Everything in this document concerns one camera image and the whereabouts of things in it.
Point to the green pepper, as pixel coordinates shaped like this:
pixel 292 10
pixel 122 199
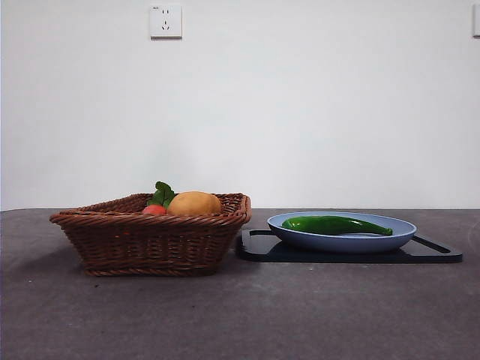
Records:
pixel 326 224

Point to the blue round plate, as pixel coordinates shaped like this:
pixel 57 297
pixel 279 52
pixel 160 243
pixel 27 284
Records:
pixel 337 243

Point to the yellow-brown potato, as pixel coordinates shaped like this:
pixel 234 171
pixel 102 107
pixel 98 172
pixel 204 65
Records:
pixel 194 204

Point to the black rectangular tray board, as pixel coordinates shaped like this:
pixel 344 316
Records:
pixel 255 253

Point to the orange carrot with green leaf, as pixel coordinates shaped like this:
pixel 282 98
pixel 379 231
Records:
pixel 163 193

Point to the brown wicker basket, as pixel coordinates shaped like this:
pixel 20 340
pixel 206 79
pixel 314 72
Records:
pixel 150 247

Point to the white wall power socket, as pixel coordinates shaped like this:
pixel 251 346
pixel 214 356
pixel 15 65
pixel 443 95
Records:
pixel 165 22

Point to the white wall plate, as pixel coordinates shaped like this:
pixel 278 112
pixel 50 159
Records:
pixel 476 20

